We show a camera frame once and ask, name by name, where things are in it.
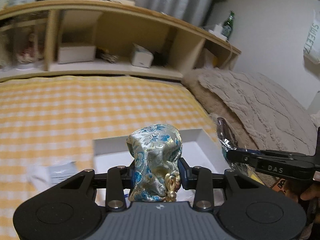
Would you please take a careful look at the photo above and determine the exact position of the person's right hand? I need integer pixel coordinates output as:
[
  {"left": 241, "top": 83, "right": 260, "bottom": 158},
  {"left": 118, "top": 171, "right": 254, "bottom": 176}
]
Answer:
[{"left": 284, "top": 179, "right": 320, "bottom": 206}]

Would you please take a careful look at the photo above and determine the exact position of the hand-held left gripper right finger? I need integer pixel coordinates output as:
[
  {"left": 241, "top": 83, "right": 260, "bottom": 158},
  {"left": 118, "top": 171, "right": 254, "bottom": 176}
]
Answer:
[{"left": 178, "top": 157, "right": 261, "bottom": 210}]

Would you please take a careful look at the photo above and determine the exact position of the green glass bottle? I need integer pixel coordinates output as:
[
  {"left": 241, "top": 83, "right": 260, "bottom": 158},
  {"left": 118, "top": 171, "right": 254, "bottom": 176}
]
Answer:
[{"left": 222, "top": 10, "right": 236, "bottom": 38}]

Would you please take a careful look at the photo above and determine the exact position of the white shallow cardboard box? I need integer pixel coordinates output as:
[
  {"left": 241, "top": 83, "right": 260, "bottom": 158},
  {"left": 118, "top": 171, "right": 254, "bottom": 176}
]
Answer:
[{"left": 92, "top": 128, "right": 226, "bottom": 207}]

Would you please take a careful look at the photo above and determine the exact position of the orange black patterned item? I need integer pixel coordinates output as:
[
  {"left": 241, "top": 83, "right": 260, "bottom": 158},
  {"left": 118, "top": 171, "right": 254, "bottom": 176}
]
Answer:
[{"left": 272, "top": 177, "right": 288, "bottom": 193}]

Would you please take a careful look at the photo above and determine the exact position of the black tangled item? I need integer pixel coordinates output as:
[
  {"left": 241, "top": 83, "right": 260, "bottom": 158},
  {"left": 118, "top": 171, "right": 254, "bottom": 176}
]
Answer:
[{"left": 152, "top": 51, "right": 168, "bottom": 67}]

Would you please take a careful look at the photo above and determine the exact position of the yellow checked bed sheet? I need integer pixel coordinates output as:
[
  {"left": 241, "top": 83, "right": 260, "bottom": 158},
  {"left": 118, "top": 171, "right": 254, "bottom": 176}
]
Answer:
[{"left": 0, "top": 76, "right": 221, "bottom": 240}]

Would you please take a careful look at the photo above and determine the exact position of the small white box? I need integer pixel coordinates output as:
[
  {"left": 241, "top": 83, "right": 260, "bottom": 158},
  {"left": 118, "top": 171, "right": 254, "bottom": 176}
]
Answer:
[{"left": 131, "top": 43, "right": 154, "bottom": 68}]

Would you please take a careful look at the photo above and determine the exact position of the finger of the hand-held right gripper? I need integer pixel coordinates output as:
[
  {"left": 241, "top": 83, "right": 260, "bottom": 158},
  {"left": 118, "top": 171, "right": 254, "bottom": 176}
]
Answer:
[
  {"left": 226, "top": 150, "right": 260, "bottom": 168},
  {"left": 235, "top": 148, "right": 313, "bottom": 161}
]

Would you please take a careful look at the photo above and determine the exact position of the wooden shelf unit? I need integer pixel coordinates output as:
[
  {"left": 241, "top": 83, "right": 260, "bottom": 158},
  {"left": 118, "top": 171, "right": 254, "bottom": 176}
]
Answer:
[{"left": 0, "top": 0, "right": 242, "bottom": 83}]

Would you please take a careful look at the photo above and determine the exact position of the rope bundle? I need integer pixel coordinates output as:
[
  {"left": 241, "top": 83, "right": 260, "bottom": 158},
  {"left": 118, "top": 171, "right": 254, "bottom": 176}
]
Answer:
[{"left": 98, "top": 52, "right": 120, "bottom": 63}]

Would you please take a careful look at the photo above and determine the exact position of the clear doll display case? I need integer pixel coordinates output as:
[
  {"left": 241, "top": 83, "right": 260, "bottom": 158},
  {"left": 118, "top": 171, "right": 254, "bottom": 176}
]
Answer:
[{"left": 14, "top": 27, "right": 48, "bottom": 68}]

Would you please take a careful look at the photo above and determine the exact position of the clear bag of hair ties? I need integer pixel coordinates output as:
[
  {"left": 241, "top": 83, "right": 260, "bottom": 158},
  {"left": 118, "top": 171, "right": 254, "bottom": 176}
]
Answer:
[{"left": 209, "top": 113, "right": 253, "bottom": 178}]

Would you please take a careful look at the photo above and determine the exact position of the white charger cable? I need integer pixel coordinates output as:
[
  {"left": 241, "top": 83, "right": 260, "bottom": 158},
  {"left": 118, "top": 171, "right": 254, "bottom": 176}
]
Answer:
[{"left": 223, "top": 39, "right": 238, "bottom": 68}]

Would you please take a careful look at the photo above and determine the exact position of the blue floral brocade pouch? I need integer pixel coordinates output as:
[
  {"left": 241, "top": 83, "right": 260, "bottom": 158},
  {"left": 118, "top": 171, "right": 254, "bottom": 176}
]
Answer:
[{"left": 126, "top": 123, "right": 184, "bottom": 203}]

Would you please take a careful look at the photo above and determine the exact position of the white open box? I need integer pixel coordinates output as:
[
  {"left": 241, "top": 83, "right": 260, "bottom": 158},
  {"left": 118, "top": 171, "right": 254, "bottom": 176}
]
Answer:
[{"left": 57, "top": 42, "right": 97, "bottom": 65}]

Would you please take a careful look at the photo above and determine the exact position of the white hanging cloth banner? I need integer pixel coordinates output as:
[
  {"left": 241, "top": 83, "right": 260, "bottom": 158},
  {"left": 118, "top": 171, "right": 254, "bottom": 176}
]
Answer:
[{"left": 302, "top": 9, "right": 320, "bottom": 65}]

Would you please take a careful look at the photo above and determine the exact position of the white charger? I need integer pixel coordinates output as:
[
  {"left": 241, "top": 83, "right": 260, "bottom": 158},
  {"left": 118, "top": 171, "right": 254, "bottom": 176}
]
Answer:
[{"left": 208, "top": 23, "right": 229, "bottom": 42}]

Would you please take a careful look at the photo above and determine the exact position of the beige fluffy blanket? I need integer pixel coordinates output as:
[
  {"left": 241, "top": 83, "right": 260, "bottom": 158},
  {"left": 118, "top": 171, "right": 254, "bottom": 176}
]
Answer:
[{"left": 183, "top": 68, "right": 318, "bottom": 188}]

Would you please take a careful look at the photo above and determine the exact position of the pale blue printed packet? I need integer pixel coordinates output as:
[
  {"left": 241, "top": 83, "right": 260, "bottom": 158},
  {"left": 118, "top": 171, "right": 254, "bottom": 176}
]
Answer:
[{"left": 48, "top": 162, "right": 77, "bottom": 185}]

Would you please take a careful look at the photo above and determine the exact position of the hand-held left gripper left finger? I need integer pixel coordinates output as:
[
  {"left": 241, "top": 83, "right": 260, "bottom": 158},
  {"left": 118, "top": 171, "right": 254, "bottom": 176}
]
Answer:
[{"left": 59, "top": 165, "right": 133, "bottom": 212}]

